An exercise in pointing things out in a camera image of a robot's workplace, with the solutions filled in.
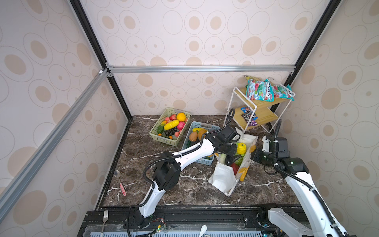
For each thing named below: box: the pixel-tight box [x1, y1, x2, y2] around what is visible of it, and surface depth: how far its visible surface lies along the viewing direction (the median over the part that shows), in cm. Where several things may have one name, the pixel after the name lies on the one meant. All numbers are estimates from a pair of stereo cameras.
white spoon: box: [198, 225, 208, 237], surface depth 72 cm
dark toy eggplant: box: [225, 154, 242, 166], surface depth 82 cm
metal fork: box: [100, 209, 109, 237], surface depth 76 cm
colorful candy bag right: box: [272, 83, 296, 101], surface depth 85 cm
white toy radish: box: [219, 153, 228, 164], surface depth 85 cm
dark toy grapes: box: [162, 127, 178, 137], surface depth 108 cm
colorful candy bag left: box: [244, 75, 275, 103], surface depth 84 cm
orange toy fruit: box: [176, 112, 187, 122], surface depth 112 cm
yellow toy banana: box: [163, 119, 180, 131], surface depth 108 cm
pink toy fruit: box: [176, 121, 186, 131], surface depth 108 cm
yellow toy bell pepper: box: [236, 142, 247, 155], surface depth 87 cm
